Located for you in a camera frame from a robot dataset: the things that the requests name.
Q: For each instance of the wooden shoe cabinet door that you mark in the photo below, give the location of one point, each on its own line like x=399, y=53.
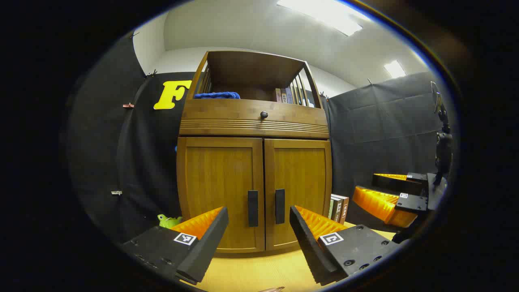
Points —
x=219, y=182
x=302, y=178

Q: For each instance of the wooden cabinet drawer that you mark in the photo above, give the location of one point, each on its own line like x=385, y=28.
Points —
x=227, y=109

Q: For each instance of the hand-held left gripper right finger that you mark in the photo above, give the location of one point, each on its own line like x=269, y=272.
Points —
x=308, y=247

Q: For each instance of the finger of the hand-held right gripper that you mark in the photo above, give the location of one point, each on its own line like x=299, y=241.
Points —
x=401, y=185
x=411, y=202

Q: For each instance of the brown book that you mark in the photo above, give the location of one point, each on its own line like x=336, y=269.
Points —
x=278, y=95
x=345, y=210

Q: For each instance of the green frog toy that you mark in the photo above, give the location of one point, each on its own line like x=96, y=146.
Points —
x=168, y=222

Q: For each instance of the wooden double-door shoe cabinet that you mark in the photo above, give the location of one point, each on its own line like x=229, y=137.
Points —
x=251, y=69

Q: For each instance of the dark grey book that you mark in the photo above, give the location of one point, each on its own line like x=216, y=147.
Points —
x=337, y=209

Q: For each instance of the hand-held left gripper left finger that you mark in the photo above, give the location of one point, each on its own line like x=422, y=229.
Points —
x=206, y=247

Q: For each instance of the blue cloth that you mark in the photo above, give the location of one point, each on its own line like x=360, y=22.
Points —
x=217, y=95

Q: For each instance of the black mount stand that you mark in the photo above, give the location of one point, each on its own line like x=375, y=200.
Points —
x=444, y=150

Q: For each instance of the green and white book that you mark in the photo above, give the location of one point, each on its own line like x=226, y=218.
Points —
x=331, y=209

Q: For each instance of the ceiling light panel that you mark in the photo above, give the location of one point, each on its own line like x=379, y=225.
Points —
x=394, y=69
x=324, y=14

